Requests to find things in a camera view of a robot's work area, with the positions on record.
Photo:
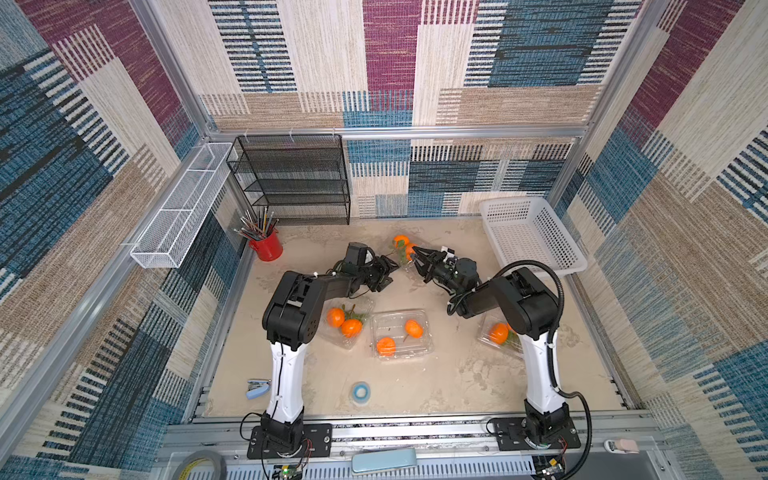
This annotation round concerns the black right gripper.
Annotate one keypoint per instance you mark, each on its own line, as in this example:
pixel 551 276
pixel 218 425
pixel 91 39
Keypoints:
pixel 432 267

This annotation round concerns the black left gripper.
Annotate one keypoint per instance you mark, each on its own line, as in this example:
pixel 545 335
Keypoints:
pixel 385 270

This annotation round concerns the orange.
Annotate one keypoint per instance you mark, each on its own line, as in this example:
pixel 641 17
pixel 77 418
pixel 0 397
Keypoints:
pixel 401 241
pixel 409 252

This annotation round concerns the clear clamshell container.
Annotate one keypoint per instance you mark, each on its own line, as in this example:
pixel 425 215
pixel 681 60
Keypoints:
pixel 359 308
pixel 512 347
pixel 391 324
pixel 402 253

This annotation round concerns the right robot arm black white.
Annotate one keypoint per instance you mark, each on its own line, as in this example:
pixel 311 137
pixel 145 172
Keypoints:
pixel 531 298

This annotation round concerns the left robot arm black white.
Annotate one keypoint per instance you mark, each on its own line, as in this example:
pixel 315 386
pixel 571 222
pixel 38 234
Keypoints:
pixel 291 320

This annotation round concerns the orange middle container right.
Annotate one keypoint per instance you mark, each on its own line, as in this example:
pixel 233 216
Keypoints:
pixel 413 329

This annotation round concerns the orange container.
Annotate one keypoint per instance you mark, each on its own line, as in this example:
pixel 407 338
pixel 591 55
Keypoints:
pixel 499 333
pixel 386 347
pixel 413 329
pixel 351 328
pixel 335 317

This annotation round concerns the orange left container lower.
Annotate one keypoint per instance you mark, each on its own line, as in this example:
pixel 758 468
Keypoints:
pixel 351 328

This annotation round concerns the orange left container upper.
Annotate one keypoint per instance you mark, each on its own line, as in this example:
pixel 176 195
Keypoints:
pixel 335 317

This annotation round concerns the orange middle container lower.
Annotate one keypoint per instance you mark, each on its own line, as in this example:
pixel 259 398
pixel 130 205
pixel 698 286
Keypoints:
pixel 386 347

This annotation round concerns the orange right container left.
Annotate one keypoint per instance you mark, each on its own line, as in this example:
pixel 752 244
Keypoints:
pixel 499 333

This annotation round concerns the white plastic perforated basket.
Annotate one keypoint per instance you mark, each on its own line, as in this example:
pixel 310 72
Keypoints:
pixel 527 228

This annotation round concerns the red cup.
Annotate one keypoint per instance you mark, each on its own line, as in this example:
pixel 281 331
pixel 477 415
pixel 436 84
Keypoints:
pixel 267 249

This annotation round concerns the blue tape roll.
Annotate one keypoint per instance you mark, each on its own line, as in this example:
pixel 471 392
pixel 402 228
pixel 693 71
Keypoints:
pixel 360 393

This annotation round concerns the blue stapler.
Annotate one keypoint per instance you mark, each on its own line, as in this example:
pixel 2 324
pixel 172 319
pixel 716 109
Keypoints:
pixel 257 388

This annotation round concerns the light blue flat case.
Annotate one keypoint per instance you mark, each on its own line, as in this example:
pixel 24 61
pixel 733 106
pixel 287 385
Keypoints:
pixel 383 461

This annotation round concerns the small pink white object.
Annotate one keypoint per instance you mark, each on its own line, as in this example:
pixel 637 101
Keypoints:
pixel 621 446

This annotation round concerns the black wire shelf rack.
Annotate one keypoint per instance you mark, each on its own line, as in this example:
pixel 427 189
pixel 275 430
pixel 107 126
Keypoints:
pixel 297 179

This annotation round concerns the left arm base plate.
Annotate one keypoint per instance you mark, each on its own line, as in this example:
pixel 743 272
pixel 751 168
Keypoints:
pixel 311 440

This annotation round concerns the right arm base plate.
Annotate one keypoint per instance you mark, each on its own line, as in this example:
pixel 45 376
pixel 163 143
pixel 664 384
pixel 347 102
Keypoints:
pixel 519 433

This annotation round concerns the white wire mesh wall tray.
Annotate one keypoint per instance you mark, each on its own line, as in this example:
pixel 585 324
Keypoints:
pixel 169 236

